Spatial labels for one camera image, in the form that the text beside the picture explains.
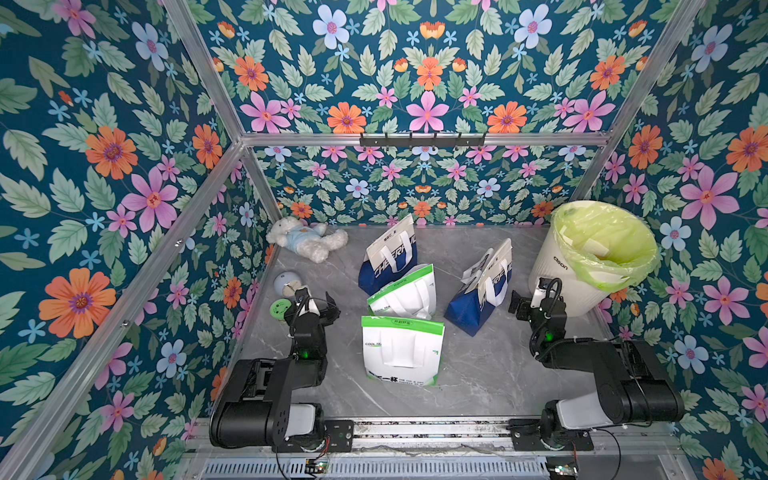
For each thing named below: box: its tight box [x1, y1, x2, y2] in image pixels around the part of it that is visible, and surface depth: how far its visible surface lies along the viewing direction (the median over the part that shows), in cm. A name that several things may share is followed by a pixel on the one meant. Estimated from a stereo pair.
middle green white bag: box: [367, 264, 436, 320], surface depth 78 cm
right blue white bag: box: [444, 238, 513, 337], surface depth 84 cm
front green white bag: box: [361, 316, 446, 386], surface depth 72 cm
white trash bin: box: [528, 201, 660, 317], surface depth 86 cm
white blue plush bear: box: [266, 216, 349, 264], surface depth 108 cm
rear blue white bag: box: [358, 214, 418, 296], surface depth 89 cm
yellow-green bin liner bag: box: [552, 200, 661, 294], surface depth 87 cm
